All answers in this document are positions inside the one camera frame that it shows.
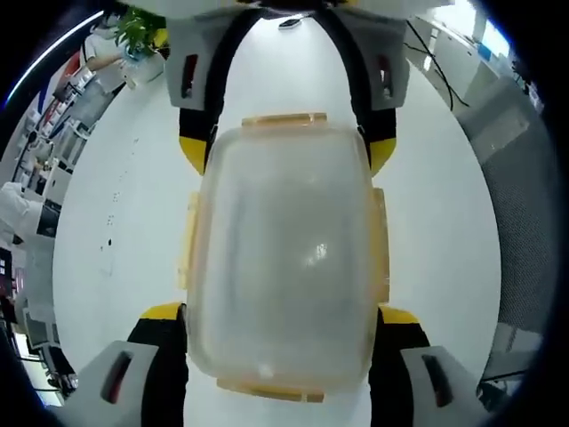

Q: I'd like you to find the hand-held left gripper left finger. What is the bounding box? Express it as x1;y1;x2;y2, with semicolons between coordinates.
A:
61;301;191;427

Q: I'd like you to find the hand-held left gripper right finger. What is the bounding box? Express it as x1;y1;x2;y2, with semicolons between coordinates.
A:
366;305;493;427

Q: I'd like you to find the clear container with yellow clips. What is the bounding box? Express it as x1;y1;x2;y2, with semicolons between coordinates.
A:
176;111;393;404

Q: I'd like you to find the white plant pot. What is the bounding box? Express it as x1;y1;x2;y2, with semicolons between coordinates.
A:
126;47;169;93

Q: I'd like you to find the green potted plant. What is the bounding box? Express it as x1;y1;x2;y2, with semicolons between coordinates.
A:
114;7;169;60

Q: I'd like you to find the ceiling light strip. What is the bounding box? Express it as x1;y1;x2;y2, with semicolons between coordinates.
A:
3;9;107;103

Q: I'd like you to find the black cable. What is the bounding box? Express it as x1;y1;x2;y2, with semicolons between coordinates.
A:
405;20;471;111

